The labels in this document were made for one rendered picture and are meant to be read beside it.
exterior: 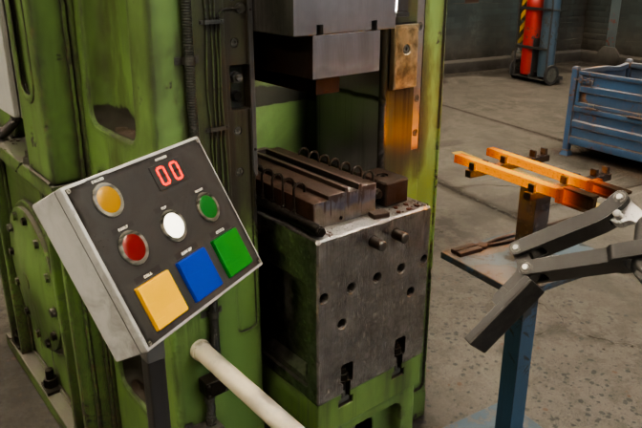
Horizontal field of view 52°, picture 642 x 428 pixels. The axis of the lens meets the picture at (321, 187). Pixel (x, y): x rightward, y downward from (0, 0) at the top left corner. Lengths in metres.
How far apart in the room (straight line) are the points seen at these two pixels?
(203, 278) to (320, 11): 0.63
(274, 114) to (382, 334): 0.73
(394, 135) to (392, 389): 0.70
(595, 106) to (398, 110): 3.76
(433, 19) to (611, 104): 3.64
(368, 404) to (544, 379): 1.05
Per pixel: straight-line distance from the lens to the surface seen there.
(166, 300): 1.09
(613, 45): 10.76
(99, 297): 1.08
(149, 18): 1.40
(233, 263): 1.22
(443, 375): 2.68
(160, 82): 1.42
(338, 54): 1.49
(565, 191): 1.68
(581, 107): 5.58
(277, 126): 2.02
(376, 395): 1.88
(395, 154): 1.88
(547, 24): 8.85
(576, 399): 2.69
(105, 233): 1.07
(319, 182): 1.65
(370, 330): 1.73
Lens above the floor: 1.52
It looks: 19 degrees down
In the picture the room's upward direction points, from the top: straight up
